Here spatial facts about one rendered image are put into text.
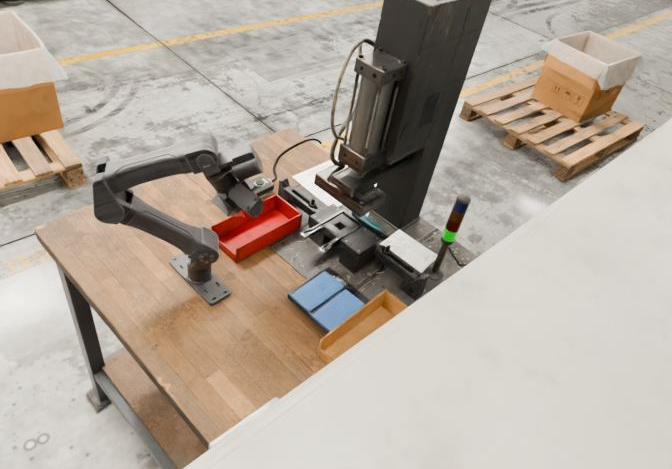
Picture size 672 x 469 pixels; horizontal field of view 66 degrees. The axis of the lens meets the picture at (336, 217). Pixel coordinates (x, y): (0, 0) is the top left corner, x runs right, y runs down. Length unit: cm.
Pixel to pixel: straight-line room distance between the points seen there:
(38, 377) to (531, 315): 220
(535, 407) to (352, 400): 13
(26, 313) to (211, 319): 143
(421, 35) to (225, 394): 92
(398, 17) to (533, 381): 97
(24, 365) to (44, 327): 19
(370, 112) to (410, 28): 21
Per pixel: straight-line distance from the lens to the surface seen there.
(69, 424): 233
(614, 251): 58
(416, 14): 123
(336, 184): 139
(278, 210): 168
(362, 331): 140
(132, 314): 142
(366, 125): 128
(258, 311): 140
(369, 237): 152
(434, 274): 159
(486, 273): 48
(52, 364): 249
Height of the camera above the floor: 200
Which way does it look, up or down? 41 degrees down
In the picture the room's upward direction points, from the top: 11 degrees clockwise
